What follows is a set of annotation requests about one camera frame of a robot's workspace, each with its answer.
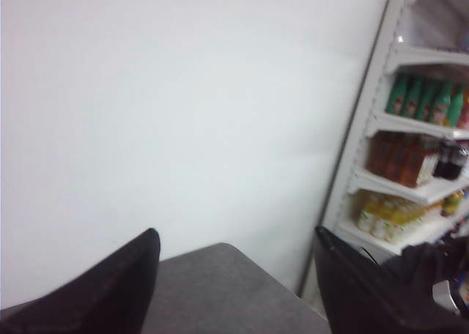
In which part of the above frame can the green bottle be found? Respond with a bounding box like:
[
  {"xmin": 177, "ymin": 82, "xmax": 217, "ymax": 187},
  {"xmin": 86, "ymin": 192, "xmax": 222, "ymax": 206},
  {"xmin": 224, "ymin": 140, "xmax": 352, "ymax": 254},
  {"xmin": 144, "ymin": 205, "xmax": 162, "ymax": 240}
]
[
  {"xmin": 427, "ymin": 81, "xmax": 453, "ymax": 126},
  {"xmin": 400, "ymin": 76, "xmax": 424, "ymax": 118},
  {"xmin": 445, "ymin": 84, "xmax": 465, "ymax": 127},
  {"xmin": 385, "ymin": 73, "xmax": 409, "ymax": 115},
  {"xmin": 415, "ymin": 78, "xmax": 438, "ymax": 122}
]

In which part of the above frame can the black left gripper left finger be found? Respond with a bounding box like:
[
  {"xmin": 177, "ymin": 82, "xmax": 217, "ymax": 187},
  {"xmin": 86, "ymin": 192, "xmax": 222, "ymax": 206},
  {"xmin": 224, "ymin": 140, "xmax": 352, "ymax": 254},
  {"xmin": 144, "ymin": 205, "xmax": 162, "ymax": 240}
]
[{"xmin": 1, "ymin": 229, "xmax": 160, "ymax": 333}]

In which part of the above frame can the amber tea bottles pack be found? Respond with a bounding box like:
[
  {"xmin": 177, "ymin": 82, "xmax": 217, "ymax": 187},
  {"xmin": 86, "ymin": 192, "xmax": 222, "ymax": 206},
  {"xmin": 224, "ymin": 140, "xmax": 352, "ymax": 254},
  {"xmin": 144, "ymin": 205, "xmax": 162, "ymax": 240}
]
[{"xmin": 366, "ymin": 131, "xmax": 440, "ymax": 188}]

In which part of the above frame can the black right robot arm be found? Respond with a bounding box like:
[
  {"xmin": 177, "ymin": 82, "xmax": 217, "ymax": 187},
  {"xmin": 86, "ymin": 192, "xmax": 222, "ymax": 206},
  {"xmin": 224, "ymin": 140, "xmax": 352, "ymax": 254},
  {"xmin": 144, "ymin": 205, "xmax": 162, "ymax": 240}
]
[{"xmin": 383, "ymin": 236, "xmax": 468, "ymax": 319}]

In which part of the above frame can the dark purple drink bottle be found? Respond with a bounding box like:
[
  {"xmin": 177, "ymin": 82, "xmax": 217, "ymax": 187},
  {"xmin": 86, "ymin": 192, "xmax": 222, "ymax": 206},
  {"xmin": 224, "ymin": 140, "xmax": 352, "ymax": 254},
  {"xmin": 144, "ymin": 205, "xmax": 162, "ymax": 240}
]
[{"xmin": 433, "ymin": 139, "xmax": 462, "ymax": 181}]

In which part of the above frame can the yellow juice bottles pack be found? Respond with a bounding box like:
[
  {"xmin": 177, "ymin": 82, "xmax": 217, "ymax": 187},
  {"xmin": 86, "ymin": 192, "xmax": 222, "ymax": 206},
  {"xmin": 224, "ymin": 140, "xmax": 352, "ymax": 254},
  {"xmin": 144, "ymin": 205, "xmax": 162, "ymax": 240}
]
[{"xmin": 355, "ymin": 192, "xmax": 428, "ymax": 244}]

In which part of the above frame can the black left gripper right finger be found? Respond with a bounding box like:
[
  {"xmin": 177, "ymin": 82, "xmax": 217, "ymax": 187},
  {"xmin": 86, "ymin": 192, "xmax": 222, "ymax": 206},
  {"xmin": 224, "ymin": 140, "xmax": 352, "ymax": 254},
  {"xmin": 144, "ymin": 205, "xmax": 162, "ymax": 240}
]
[{"xmin": 314, "ymin": 226, "xmax": 468, "ymax": 333}]

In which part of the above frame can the white store shelf unit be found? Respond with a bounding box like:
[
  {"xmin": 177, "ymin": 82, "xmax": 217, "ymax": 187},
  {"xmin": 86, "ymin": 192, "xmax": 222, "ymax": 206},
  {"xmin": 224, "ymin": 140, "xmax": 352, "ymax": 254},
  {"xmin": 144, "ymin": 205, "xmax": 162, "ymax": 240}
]
[{"xmin": 297, "ymin": 0, "xmax": 469, "ymax": 298}]

